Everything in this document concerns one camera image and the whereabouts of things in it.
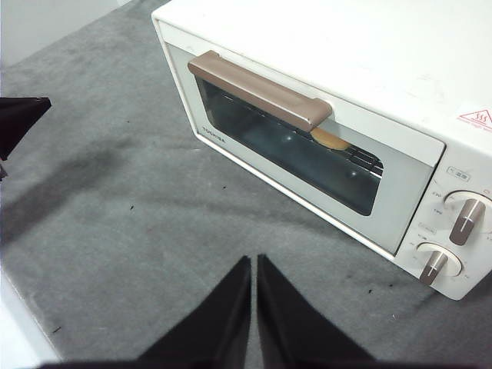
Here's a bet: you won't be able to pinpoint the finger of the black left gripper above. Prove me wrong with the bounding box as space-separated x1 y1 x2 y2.
0 97 52 161

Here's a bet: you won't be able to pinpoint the red hot-surface warning sticker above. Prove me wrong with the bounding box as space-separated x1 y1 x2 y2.
456 108 492 134

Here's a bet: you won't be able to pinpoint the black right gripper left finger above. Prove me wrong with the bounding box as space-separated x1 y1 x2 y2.
138 255 253 364

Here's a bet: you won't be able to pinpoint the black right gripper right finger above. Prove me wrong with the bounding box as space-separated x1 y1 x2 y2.
256 253 376 364

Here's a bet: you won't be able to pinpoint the beige oven knob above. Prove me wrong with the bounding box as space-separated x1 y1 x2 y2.
415 241 465 286
441 190 492 247

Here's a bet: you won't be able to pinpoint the metal wire oven rack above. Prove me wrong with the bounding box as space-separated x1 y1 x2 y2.
307 130 385 178

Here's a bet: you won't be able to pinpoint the oven door with beige handle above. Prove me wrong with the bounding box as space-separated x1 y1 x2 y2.
163 42 447 257

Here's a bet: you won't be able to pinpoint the golden bread loaf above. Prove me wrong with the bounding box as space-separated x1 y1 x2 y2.
310 128 350 150

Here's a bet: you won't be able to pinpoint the white Toshiba toaster oven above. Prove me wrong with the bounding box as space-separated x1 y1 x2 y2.
151 0 492 301

